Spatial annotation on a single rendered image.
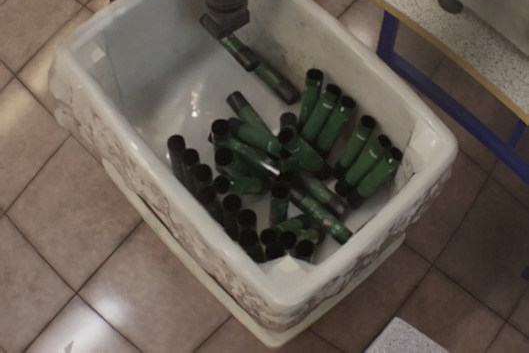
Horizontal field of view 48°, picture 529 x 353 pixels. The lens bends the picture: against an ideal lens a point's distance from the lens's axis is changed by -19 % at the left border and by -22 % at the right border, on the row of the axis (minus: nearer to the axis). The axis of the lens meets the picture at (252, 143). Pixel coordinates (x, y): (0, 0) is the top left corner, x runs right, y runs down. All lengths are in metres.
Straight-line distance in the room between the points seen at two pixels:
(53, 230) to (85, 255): 0.12
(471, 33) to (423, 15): 0.10
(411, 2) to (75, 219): 1.07
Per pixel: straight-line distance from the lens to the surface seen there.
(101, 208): 1.81
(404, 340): 0.93
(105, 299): 1.73
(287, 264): 1.03
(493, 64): 1.17
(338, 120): 1.24
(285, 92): 1.36
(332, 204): 1.27
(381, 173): 1.22
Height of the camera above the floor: 1.65
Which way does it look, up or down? 63 degrees down
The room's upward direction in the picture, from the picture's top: straight up
